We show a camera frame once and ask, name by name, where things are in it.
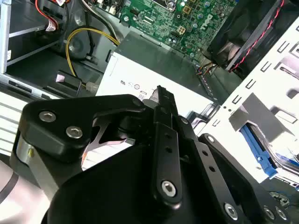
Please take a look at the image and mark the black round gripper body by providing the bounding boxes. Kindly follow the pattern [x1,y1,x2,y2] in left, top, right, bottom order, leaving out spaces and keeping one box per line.
[48,143,225,224]

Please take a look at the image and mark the hard disk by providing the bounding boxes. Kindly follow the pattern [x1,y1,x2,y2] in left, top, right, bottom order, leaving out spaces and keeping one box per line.
[240,121,299,180]

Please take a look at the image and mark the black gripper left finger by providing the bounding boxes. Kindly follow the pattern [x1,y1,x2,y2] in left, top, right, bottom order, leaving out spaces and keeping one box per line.
[18,85,183,209]

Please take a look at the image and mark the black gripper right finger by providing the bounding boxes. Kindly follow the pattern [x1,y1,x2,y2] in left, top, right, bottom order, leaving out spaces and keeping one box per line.
[167,90,292,224]

